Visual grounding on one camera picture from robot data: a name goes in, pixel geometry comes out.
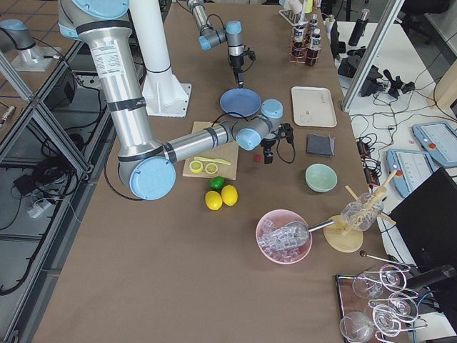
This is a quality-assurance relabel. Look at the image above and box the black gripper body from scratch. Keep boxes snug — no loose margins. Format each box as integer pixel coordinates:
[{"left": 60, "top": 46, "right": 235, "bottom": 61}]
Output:
[
  {"left": 228, "top": 49, "right": 256, "bottom": 73},
  {"left": 261, "top": 123, "right": 293, "bottom": 147}
]

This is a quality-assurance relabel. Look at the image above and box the blue plate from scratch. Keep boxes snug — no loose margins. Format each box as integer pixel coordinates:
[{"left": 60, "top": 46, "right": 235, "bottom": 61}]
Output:
[{"left": 219, "top": 88, "right": 261, "bottom": 118}]

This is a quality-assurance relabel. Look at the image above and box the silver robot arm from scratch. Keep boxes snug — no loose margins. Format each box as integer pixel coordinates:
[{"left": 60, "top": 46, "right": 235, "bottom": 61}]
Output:
[
  {"left": 58, "top": 1, "right": 283, "bottom": 201},
  {"left": 186, "top": 1, "right": 256, "bottom": 88}
]

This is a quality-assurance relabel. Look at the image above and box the cream rabbit tray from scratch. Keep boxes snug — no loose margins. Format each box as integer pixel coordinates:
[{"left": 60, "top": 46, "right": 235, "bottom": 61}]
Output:
[{"left": 291, "top": 86, "right": 337, "bottom": 128}]

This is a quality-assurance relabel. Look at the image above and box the wooden cutting board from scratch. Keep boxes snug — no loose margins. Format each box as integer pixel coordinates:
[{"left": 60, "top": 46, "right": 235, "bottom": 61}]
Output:
[{"left": 182, "top": 121, "right": 239, "bottom": 181}]

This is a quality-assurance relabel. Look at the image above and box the grey folded cloth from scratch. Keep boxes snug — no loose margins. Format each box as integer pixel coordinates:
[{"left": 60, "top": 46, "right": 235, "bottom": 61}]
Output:
[{"left": 306, "top": 134, "right": 335, "bottom": 157}]

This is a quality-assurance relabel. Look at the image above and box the yellow plastic knife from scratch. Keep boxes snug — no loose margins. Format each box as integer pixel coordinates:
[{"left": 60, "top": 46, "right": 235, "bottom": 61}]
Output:
[{"left": 194, "top": 156, "right": 231, "bottom": 166}]

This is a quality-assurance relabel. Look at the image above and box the whole lemon upper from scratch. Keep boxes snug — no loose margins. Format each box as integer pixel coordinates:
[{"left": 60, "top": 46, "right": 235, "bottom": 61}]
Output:
[{"left": 221, "top": 185, "right": 238, "bottom": 207}]

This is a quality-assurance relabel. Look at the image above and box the whole lemon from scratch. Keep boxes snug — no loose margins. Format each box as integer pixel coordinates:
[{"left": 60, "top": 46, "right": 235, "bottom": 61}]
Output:
[
  {"left": 204, "top": 190, "right": 223, "bottom": 211},
  {"left": 221, "top": 185, "right": 238, "bottom": 207}
]

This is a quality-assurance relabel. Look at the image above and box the green bowl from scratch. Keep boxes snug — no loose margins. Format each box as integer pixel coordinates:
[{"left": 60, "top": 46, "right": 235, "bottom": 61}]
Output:
[{"left": 305, "top": 164, "right": 338, "bottom": 193}]

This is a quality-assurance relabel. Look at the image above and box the green lime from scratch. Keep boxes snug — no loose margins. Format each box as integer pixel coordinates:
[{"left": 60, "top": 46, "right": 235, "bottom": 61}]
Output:
[{"left": 209, "top": 176, "right": 226, "bottom": 191}]

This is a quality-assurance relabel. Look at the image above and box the lemon slice near knife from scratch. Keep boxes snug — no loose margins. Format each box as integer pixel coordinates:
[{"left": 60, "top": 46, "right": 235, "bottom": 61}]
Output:
[{"left": 204, "top": 162, "right": 219, "bottom": 175}]

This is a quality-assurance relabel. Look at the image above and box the drink bottle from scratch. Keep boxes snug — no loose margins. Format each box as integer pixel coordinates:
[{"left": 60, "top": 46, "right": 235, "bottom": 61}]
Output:
[
  {"left": 291, "top": 21, "right": 307, "bottom": 61},
  {"left": 306, "top": 28, "right": 321, "bottom": 66},
  {"left": 308, "top": 14, "right": 318, "bottom": 35}
]

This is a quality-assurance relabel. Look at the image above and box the pink bowl with ice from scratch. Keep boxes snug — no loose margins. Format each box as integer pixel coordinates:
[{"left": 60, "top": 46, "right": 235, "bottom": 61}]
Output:
[{"left": 256, "top": 209, "right": 313, "bottom": 264}]

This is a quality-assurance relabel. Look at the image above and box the whole lemon lower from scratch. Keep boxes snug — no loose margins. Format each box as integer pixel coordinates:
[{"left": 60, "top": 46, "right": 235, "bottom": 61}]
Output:
[{"left": 204, "top": 190, "right": 223, "bottom": 211}]

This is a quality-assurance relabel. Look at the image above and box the lemon slice at edge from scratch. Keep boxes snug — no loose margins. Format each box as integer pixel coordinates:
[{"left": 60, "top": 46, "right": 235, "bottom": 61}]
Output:
[{"left": 189, "top": 160, "right": 204, "bottom": 174}]

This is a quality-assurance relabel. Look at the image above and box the pink cup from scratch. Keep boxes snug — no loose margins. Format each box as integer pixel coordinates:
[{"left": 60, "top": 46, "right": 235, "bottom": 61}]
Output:
[{"left": 288, "top": 0, "right": 303, "bottom": 14}]

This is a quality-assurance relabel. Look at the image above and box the steel ice scoop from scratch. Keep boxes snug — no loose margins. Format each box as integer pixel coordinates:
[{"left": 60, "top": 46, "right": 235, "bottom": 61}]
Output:
[{"left": 281, "top": 219, "right": 334, "bottom": 249}]

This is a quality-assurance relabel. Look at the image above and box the yellow cup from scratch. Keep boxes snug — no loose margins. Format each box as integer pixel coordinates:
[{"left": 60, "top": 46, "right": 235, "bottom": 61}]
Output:
[{"left": 303, "top": 0, "right": 313, "bottom": 14}]

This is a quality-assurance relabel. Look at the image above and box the black equipment block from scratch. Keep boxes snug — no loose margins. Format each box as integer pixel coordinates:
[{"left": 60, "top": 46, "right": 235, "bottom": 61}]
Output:
[{"left": 330, "top": 22, "right": 384, "bottom": 97}]

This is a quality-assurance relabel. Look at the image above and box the wooden stand round base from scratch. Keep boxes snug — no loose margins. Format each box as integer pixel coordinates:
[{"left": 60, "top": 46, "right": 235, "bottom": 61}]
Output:
[{"left": 323, "top": 170, "right": 397, "bottom": 253}]

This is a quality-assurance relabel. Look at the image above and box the glass mug on stand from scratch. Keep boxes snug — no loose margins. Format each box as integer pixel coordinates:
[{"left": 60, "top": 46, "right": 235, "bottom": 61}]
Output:
[{"left": 341, "top": 193, "right": 383, "bottom": 232}]

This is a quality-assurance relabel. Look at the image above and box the black flask bottle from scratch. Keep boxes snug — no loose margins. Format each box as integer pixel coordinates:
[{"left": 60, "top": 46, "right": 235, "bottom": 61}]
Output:
[{"left": 348, "top": 9, "right": 370, "bottom": 46}]

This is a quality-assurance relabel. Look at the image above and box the blue teach pendant left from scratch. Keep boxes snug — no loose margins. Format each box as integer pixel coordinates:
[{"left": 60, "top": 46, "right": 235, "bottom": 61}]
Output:
[{"left": 386, "top": 149, "right": 437, "bottom": 198}]

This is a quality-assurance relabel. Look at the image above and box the blue teach pendant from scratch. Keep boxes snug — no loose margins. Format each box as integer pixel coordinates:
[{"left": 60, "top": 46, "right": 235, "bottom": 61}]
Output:
[
  {"left": 412, "top": 121, "right": 457, "bottom": 168},
  {"left": 386, "top": 149, "right": 437, "bottom": 198}
]

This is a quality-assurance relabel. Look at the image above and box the blue teach pendant right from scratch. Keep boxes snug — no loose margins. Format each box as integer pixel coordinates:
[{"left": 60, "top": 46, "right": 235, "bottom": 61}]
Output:
[{"left": 412, "top": 121, "right": 457, "bottom": 168}]

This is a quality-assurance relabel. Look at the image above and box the black monitor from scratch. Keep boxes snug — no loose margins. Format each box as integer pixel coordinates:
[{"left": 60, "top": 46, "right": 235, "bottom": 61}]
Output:
[{"left": 391, "top": 167, "right": 456, "bottom": 267}]

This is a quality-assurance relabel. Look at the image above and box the wine glass on tray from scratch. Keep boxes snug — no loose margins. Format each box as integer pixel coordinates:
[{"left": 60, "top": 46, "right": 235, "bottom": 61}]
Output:
[{"left": 339, "top": 312, "right": 375, "bottom": 342}]

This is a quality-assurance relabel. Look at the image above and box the copper wire bottle rack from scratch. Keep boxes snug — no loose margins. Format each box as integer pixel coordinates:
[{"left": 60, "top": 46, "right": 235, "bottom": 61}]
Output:
[{"left": 288, "top": 21, "right": 321, "bottom": 66}]

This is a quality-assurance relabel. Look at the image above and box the aluminium frame post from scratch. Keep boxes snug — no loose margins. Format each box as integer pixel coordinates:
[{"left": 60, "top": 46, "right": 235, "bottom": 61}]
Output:
[{"left": 341, "top": 0, "right": 404, "bottom": 112}]

